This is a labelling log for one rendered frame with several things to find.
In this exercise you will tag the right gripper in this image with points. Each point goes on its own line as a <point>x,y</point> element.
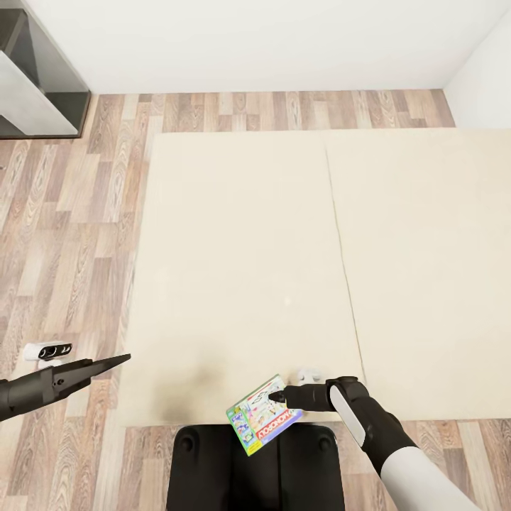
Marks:
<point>301,397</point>

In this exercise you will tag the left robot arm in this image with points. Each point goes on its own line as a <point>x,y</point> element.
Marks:
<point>57,378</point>

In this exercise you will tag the desk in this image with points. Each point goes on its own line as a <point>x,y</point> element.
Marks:
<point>41,95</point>

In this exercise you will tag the board game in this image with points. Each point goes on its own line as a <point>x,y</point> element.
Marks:
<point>257,420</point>

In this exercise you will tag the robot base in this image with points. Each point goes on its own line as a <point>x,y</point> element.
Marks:
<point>298,470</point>

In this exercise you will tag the bed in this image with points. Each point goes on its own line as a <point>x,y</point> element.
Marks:
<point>379,253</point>

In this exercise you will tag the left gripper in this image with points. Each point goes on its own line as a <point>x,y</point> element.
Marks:
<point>44,387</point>

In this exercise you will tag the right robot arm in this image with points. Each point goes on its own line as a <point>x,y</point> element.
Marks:
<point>413,481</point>

